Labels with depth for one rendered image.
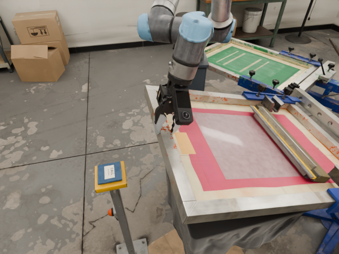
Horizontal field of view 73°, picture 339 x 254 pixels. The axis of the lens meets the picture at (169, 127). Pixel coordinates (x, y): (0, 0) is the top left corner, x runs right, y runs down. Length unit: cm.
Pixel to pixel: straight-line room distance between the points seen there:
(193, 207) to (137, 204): 149
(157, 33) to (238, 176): 49
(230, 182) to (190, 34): 43
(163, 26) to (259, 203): 55
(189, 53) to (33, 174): 217
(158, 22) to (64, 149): 210
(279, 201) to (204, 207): 23
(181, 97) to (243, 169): 32
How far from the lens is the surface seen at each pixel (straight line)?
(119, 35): 459
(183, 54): 60
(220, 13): 114
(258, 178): 80
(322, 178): 94
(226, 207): 61
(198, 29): 58
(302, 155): 94
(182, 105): 63
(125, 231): 146
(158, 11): 74
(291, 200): 75
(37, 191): 240
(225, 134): 90
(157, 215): 199
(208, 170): 72
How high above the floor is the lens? 176
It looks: 41 degrees down
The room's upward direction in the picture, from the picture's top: straight up
